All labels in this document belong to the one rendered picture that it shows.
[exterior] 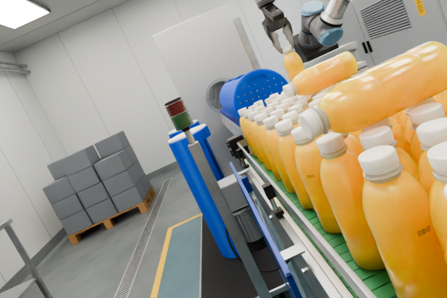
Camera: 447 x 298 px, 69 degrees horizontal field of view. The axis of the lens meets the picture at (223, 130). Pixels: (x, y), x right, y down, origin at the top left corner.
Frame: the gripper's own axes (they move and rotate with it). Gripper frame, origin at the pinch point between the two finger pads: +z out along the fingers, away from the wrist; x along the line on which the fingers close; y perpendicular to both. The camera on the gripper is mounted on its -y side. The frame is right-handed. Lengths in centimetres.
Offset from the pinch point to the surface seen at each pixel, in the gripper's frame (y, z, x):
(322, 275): -81, 36, 34
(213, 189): -22, 33, 49
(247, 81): 22.5, 6.2, 16.4
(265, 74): 22.6, 6.9, 7.3
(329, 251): -89, 28, 33
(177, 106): -23, 2, 48
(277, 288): 27, 111, 45
